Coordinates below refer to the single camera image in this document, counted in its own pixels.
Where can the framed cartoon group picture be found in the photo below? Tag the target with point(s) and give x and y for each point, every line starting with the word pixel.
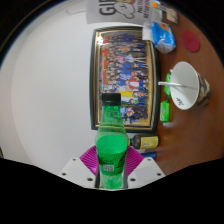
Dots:
pixel 126 66

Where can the white spoon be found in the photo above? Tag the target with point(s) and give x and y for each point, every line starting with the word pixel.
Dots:
pixel 173 84

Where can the small flat beige packet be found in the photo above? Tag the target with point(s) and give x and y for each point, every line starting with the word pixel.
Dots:
pixel 172 16

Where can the white paper cup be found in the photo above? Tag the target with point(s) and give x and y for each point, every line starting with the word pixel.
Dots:
pixel 186 85

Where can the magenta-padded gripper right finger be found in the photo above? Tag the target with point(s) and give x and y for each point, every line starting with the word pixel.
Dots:
pixel 146 171

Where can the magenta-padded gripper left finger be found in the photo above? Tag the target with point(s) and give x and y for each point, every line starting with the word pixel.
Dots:
pixel 78 171

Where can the blue tissue pack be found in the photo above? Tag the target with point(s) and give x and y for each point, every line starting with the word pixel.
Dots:
pixel 163 36

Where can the green plastic drink bottle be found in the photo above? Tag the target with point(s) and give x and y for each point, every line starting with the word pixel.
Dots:
pixel 111 146

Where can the colourful puzzle cube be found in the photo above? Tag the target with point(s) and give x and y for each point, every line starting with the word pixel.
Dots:
pixel 156 10

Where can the white printed tote bag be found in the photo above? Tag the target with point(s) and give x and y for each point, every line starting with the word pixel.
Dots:
pixel 113 10

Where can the flat round red coaster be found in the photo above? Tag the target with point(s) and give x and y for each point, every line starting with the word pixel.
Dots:
pixel 191 41

